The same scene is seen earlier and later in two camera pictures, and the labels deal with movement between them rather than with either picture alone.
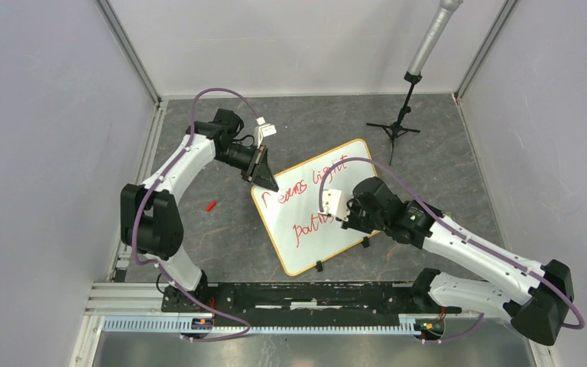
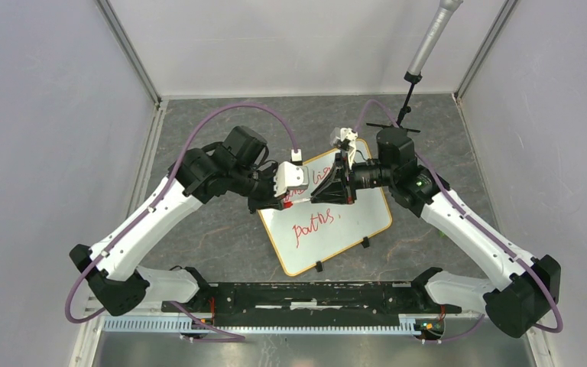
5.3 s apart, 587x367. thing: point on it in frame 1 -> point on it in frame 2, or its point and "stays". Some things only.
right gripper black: [351, 204] -> [335, 187]
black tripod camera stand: [420, 59] stays
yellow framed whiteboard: [299, 235] stays
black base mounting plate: [299, 304] stays
